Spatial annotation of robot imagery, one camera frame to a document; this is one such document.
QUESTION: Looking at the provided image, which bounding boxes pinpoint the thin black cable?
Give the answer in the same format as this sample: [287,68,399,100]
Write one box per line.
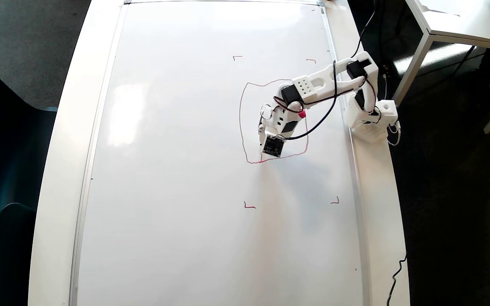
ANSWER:
[386,254,407,306]

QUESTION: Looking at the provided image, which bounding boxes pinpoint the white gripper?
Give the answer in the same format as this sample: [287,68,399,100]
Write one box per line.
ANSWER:
[258,104,307,147]

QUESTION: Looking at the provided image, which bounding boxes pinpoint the black camera cable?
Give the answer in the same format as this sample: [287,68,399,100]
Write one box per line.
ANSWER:
[285,0,376,141]

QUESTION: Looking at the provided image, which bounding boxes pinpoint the dark blue chair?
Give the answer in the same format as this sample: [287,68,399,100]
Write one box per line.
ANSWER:
[0,57,58,306]

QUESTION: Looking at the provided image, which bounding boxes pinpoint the white side table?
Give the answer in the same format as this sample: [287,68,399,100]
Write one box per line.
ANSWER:
[405,0,490,134]

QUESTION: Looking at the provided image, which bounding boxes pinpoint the black camera circuit board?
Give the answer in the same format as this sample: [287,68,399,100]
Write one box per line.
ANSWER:
[262,135,285,158]

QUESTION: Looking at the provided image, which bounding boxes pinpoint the large whiteboard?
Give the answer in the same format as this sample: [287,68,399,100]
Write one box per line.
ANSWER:
[68,0,372,306]

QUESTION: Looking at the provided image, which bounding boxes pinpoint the short white cable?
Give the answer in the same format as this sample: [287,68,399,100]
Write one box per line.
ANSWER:
[387,121,402,146]

